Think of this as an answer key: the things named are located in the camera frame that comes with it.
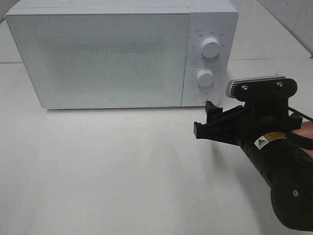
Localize white microwave knob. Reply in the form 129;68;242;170
200;35;221;59
196;69;214;87

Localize white microwave door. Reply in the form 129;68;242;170
7;14;189;109

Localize white upper microwave knob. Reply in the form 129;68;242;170
200;35;221;59

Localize pink round plate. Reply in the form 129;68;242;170
293;121;313;151

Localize white lower microwave knob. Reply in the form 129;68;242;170
196;69;214;87

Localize round white door release button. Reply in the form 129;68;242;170
193;92;208;103

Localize white microwave oven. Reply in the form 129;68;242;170
5;0;239;109

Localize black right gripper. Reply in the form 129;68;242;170
193;101;302;147

